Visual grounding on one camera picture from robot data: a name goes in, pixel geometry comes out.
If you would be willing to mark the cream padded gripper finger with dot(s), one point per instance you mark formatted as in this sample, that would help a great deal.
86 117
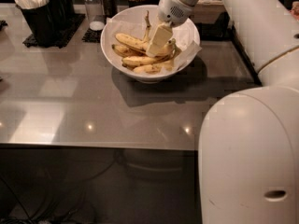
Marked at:
162 33

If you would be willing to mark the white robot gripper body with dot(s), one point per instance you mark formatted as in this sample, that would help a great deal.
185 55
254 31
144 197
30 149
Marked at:
172 11

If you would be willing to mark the yellow banana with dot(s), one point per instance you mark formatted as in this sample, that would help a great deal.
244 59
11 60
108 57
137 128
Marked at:
141 46
124 51
154 68
135 61

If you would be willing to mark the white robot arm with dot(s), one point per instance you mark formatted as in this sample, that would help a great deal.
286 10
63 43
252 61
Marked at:
249 140

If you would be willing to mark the upright banana stem piece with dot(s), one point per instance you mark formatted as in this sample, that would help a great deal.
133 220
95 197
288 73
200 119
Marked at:
146 36

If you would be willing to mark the white ceramic bowl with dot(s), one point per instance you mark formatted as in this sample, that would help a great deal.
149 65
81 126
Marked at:
118 55

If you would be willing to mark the black napkin dispenser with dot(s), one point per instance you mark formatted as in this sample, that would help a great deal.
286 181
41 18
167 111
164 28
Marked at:
211 19

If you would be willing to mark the dark pepper shaker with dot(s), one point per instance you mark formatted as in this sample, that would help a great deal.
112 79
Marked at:
109 2

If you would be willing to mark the small black rubber mat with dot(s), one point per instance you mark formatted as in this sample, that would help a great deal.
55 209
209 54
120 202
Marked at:
91 36

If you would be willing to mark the clear shaker white base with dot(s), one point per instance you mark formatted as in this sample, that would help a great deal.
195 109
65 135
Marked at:
95 15

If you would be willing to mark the rear black cutlery cup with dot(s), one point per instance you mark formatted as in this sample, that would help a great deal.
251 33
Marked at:
61 11

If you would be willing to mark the black cutlery cup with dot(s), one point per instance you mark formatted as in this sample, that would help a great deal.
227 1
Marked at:
40 23
61 11

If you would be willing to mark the front black cutlery cup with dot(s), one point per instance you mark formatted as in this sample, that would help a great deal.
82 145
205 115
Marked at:
40 23

